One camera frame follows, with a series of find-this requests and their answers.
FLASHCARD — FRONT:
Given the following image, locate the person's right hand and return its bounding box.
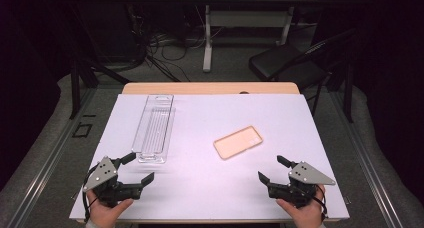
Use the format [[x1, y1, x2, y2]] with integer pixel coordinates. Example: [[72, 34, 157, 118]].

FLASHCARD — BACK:
[[275, 186, 326, 228]]

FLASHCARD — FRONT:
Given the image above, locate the white desk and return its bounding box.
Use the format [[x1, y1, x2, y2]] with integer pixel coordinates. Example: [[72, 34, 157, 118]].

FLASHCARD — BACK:
[[183, 0, 330, 73]]

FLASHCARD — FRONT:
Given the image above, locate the clear plastic tray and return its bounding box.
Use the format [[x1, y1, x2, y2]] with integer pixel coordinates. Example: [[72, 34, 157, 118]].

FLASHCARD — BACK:
[[131, 93, 177, 165]]

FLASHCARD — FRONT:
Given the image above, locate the metal floor rail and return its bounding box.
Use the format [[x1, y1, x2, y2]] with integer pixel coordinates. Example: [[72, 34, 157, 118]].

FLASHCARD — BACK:
[[6, 87, 98, 228], [328, 91, 405, 228]]

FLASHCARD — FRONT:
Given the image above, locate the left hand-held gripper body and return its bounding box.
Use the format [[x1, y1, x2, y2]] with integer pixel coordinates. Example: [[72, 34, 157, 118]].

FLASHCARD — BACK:
[[82, 156, 142, 209]]

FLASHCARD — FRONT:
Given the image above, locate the wooden table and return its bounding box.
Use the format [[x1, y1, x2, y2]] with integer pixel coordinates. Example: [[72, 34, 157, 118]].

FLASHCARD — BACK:
[[121, 81, 300, 96]]

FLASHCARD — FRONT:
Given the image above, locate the black folding chair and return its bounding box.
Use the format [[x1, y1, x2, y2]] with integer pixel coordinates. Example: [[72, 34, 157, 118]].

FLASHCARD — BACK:
[[248, 29, 356, 117]]

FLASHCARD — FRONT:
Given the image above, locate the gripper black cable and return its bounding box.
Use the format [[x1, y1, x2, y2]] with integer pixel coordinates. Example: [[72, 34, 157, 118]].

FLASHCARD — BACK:
[[81, 172, 101, 223], [313, 185, 330, 220]]

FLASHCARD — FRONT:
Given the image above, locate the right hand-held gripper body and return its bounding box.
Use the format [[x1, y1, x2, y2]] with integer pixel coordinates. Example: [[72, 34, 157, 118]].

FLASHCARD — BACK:
[[268, 161, 336, 209]]

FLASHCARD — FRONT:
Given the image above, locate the person's left hand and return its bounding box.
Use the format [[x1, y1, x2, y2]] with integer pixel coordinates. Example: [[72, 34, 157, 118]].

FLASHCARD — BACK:
[[87, 189, 134, 228]]

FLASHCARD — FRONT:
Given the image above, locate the beige phone case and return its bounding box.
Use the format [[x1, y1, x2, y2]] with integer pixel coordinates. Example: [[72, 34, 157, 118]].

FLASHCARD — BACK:
[[213, 125, 264, 161]]

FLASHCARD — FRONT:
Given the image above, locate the white table board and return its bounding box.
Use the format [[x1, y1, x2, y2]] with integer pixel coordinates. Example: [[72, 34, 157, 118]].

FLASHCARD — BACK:
[[69, 93, 350, 222]]

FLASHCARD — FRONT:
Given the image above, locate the black metal stand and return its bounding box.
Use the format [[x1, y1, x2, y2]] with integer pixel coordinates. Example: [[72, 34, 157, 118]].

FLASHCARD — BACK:
[[68, 57, 132, 120]]

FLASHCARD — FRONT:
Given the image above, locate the dark curtain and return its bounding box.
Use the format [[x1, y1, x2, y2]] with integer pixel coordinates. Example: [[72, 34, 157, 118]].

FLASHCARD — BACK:
[[0, 0, 73, 191], [316, 0, 424, 197]]

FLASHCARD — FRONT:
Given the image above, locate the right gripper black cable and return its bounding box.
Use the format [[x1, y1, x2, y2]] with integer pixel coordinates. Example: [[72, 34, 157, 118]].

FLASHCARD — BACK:
[[313, 185, 330, 220]]

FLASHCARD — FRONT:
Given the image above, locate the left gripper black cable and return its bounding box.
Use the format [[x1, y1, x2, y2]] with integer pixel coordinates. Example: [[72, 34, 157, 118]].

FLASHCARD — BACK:
[[81, 172, 101, 223]]

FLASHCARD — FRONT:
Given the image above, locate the bundle of floor cables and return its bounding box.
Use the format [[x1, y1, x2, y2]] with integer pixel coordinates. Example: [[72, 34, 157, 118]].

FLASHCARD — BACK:
[[126, 4, 216, 83]]

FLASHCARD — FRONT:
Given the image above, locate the black floor outlet frame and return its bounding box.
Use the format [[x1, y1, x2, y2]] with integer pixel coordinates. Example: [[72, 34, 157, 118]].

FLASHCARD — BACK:
[[71, 122, 94, 139]]

